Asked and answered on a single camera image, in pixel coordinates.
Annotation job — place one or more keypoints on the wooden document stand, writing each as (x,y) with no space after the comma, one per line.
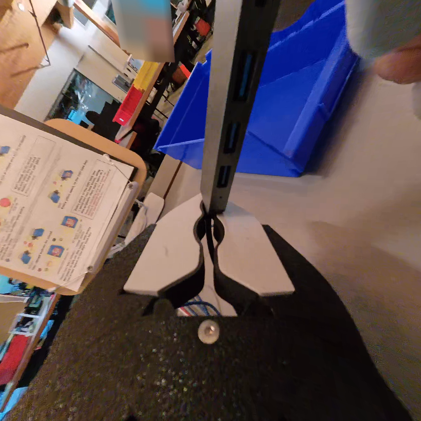
(98,141)

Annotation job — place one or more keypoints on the blue plastic bin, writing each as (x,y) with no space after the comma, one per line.
(296,98)

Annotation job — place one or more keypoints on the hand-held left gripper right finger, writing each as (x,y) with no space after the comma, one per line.
(250,259)

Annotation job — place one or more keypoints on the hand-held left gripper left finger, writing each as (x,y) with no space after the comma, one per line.
(171,253)

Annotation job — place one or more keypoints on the grey desk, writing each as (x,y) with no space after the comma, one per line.
(345,213)

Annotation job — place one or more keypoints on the person's right hand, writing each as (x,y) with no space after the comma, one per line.
(404,65)

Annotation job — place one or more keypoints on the grey usb hub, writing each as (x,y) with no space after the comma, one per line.
(220,98)

